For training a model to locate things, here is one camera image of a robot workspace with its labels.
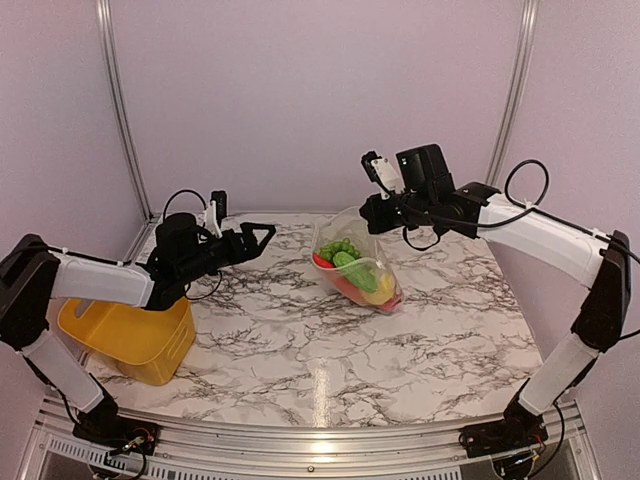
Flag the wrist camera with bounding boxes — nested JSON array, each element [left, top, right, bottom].
[[203, 190, 228, 239], [361, 151, 404, 200]]

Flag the yellow plastic basket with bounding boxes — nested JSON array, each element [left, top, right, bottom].
[[58, 298, 195, 386]]

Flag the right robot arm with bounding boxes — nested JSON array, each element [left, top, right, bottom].
[[360, 144, 637, 448]]

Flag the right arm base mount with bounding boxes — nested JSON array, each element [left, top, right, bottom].
[[458, 419, 549, 458]]

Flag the right aluminium frame post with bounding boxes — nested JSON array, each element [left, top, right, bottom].
[[485, 0, 540, 186]]

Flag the fake green grapes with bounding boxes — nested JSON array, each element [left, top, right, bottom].
[[319, 238, 360, 261]]

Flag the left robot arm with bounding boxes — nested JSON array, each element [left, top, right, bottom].
[[1, 213, 276, 445]]

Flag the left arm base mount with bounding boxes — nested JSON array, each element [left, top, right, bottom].
[[73, 415, 160, 456]]

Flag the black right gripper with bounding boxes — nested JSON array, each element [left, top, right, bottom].
[[360, 189, 435, 233]]

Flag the aluminium frame post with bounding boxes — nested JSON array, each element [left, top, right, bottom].
[[485, 0, 540, 186], [94, 0, 154, 221]]

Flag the left aluminium frame post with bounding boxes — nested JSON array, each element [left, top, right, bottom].
[[94, 0, 154, 221]]

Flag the fake red pepper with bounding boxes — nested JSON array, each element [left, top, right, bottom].
[[312, 253, 404, 313]]

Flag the fake green cucumber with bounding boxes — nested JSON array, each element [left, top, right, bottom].
[[332, 252, 377, 293]]

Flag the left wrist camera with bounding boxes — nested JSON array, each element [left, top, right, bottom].
[[203, 190, 228, 239]]

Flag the fake yellow lemon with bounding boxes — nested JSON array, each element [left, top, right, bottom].
[[362, 274, 395, 306]]

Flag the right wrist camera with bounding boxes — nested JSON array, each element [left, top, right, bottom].
[[361, 151, 404, 200]]

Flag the clear polka dot zip bag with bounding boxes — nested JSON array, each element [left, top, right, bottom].
[[311, 207, 404, 314]]

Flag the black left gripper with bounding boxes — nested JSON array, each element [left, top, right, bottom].
[[178, 222, 276, 285]]

